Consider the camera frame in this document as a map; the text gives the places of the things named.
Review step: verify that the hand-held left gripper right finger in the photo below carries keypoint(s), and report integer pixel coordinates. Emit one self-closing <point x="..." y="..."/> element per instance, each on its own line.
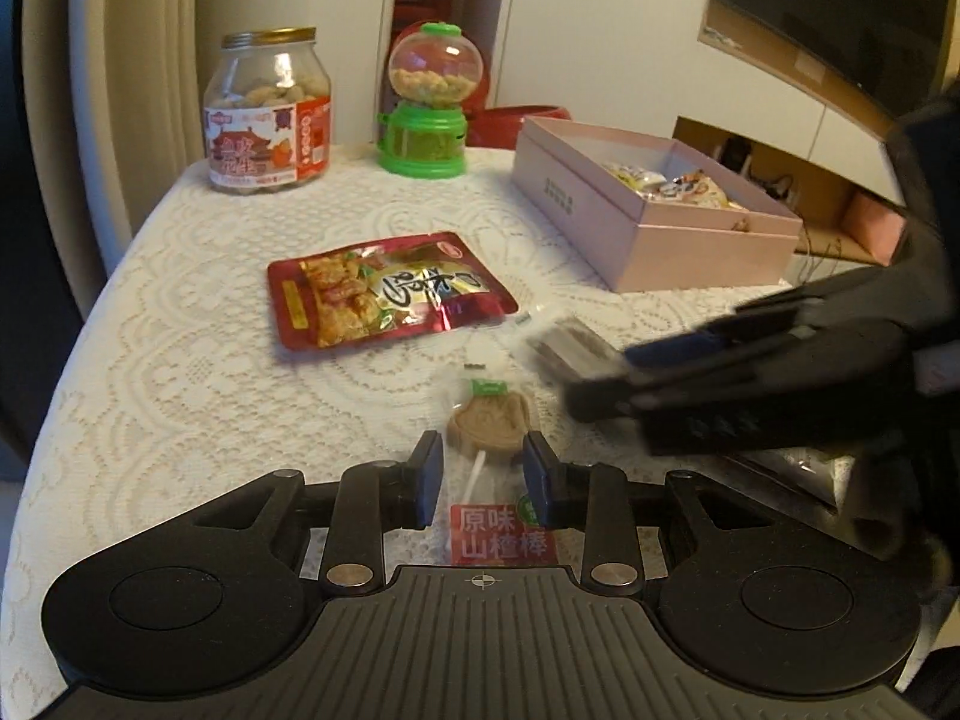
<point x="540" y="480"/>

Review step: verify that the red snack packet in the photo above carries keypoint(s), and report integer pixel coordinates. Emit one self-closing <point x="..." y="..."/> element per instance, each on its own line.
<point x="375" y="292"/>

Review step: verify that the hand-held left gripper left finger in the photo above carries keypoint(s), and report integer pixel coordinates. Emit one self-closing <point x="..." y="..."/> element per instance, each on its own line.
<point x="427" y="480"/>

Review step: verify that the yellow snack packet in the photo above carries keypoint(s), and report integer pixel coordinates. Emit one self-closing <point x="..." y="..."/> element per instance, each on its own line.
<point x="634" y="174"/>

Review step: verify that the green candy dispenser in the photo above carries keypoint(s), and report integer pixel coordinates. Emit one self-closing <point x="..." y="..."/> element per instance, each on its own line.
<point x="427" y="127"/>

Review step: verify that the pink soft object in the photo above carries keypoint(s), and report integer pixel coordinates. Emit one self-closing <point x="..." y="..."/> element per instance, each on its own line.
<point x="874" y="229"/>

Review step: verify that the red bowl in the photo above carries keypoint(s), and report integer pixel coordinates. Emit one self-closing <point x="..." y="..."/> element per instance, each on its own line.
<point x="517" y="124"/>

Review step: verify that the clear peanut jar gold lid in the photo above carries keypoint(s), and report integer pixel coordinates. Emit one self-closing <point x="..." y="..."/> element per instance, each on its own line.
<point x="266" y="112"/>

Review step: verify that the white wooden media cabinet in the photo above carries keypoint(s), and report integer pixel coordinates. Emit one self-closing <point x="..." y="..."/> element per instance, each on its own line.
<point x="810" y="157"/>

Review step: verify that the white tall cabinet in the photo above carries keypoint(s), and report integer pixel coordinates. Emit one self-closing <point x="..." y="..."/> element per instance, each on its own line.
<point x="600" y="22"/>

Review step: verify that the pink gift box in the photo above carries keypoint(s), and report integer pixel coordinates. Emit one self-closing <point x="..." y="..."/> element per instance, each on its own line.
<point x="592" y="187"/>

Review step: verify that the white lace tablecloth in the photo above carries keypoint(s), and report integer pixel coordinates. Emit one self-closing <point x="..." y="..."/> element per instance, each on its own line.
<point x="187" y="315"/>

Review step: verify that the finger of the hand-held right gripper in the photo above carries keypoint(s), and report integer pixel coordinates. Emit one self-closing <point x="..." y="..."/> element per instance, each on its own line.
<point x="675" y="409"/>
<point x="686" y="341"/>

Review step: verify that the dark snack bar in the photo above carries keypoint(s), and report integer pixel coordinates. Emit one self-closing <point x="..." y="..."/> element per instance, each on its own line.
<point x="577" y="349"/>

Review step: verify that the brown lollipop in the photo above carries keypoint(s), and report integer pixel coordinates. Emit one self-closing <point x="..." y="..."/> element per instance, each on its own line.
<point x="491" y="427"/>

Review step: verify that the black television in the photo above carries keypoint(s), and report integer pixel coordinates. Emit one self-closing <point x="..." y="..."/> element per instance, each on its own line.
<point x="840" y="7"/>

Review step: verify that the candies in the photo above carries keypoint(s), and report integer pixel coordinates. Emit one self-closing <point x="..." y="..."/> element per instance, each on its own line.
<point x="694" y="189"/>

